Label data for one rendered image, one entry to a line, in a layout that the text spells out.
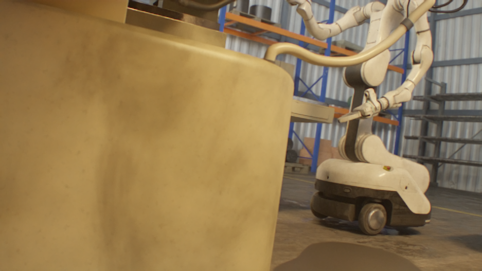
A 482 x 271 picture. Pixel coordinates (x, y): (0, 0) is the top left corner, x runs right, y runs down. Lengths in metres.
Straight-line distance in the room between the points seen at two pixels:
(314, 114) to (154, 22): 1.24
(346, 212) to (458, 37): 10.34
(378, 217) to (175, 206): 1.50
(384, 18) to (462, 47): 9.63
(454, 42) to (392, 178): 10.18
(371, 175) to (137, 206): 1.54
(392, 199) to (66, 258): 1.77
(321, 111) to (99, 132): 2.17
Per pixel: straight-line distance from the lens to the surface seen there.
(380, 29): 2.62
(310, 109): 2.88
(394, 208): 2.38
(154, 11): 2.25
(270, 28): 9.43
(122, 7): 1.08
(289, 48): 1.39
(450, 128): 11.94
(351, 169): 2.33
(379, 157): 2.49
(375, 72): 2.48
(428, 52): 2.53
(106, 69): 0.94
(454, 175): 11.75
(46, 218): 0.94
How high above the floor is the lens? 0.37
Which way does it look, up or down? 1 degrees up
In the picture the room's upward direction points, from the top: 8 degrees clockwise
